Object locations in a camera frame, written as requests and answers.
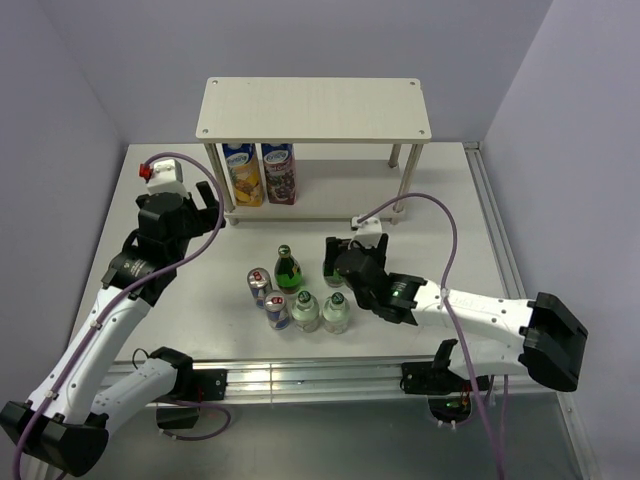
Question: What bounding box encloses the green glass bottle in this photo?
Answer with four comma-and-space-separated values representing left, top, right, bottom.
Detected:
323, 261, 344, 288
274, 244, 303, 295

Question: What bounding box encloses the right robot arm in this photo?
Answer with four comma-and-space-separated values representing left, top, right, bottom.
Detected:
325, 234, 588, 392

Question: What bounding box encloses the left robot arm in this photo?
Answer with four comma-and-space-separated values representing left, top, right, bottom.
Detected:
1, 181, 225, 478

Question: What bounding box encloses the white two-tier shelf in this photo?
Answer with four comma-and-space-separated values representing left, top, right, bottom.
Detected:
196, 77, 432, 224

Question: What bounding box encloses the pineapple juice carton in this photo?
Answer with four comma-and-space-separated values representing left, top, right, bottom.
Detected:
222, 143, 264, 207

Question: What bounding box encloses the clear bottle green cap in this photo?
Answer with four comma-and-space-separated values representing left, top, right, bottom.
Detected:
291, 290, 320, 333
322, 292, 350, 334

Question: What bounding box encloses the red grape juice carton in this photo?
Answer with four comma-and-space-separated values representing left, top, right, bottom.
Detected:
261, 143, 297, 205

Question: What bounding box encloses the silver blue energy can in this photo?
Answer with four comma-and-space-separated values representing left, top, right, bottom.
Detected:
264, 290, 290, 330
247, 267, 273, 309

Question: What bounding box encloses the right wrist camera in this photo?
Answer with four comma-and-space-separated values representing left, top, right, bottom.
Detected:
349, 216, 383, 248

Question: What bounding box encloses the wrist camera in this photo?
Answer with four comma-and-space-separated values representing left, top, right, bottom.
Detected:
139, 158, 188, 198
349, 216, 383, 248

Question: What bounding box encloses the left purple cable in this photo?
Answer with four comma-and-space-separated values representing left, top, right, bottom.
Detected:
11, 151, 232, 480

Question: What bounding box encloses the purple cable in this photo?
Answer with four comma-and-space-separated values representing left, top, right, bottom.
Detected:
355, 193, 510, 480
11, 151, 232, 480

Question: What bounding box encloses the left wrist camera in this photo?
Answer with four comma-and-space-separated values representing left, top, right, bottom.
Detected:
139, 158, 188, 198

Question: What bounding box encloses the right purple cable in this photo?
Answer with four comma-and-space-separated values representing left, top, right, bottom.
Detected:
355, 193, 510, 480

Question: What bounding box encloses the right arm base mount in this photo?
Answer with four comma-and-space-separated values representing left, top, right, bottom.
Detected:
399, 361, 473, 423

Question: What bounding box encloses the aluminium rail frame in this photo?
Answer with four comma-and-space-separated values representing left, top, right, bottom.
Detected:
107, 141, 601, 480

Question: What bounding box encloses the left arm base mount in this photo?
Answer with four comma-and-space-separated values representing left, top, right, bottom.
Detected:
155, 368, 232, 442

